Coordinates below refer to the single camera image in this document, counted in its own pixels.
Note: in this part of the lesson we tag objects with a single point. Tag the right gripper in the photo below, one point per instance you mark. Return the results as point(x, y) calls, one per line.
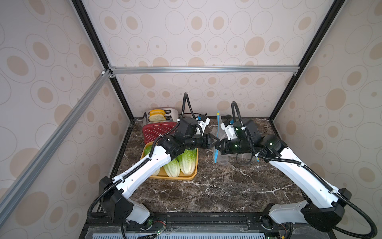
point(225, 146)

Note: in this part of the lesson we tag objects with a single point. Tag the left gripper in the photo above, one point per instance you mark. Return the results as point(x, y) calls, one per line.
point(207, 139)

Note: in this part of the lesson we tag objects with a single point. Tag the clear zipper bag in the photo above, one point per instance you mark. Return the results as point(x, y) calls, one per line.
point(243, 158)

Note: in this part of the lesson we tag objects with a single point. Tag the chinese cabbage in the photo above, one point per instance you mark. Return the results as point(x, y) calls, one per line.
point(147, 150)
point(187, 161)
point(172, 169)

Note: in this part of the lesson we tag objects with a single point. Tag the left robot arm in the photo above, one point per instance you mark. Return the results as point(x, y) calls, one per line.
point(114, 200)

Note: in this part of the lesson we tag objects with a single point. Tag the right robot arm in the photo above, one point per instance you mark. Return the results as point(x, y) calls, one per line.
point(324, 206)

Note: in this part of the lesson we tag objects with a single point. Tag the yellow tray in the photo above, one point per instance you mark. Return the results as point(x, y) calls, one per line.
point(163, 175)

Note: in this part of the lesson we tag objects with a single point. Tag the white bread slice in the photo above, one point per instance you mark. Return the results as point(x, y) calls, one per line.
point(157, 117)

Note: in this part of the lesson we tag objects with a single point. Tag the yellow bread slice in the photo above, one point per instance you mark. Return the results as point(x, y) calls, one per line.
point(157, 111)

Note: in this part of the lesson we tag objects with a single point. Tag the red silver toaster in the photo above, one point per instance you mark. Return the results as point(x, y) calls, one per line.
point(151, 130)

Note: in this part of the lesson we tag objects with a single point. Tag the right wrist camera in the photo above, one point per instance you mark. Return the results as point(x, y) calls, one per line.
point(228, 128)

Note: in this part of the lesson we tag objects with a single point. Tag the horizontal aluminium rail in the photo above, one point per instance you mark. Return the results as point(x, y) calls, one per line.
point(204, 69)

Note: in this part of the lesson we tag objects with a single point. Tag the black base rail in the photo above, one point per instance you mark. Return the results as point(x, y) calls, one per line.
point(201, 226)

